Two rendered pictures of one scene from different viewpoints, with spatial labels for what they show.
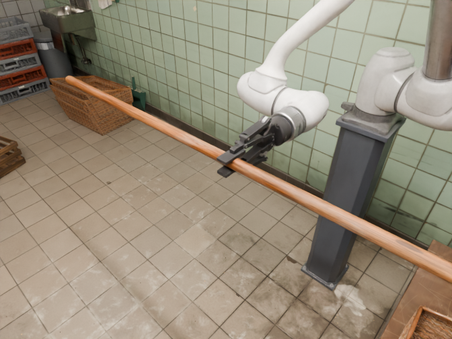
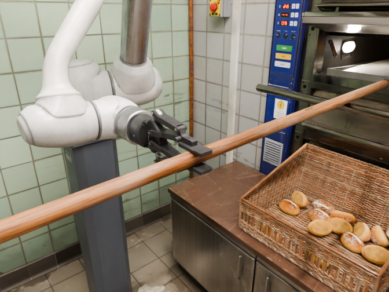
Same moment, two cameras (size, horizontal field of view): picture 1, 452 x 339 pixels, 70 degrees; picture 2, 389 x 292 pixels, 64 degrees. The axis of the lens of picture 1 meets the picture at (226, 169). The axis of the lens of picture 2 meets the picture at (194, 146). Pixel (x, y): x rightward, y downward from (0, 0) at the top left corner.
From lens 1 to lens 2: 0.79 m
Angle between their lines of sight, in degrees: 70
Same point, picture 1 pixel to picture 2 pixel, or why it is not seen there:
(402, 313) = (226, 223)
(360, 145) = (102, 152)
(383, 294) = (155, 268)
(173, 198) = not seen: outside the picture
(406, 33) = (20, 64)
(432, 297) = (215, 205)
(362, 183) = not seen: hidden behind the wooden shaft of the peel
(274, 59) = (62, 75)
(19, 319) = not seen: outside the picture
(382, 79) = (93, 84)
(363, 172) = (115, 174)
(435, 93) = (146, 73)
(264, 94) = (83, 115)
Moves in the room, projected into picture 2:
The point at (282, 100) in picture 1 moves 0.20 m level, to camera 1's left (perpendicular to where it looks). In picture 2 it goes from (106, 110) to (65, 141)
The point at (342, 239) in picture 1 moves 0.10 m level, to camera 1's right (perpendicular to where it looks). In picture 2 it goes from (124, 250) to (131, 236)
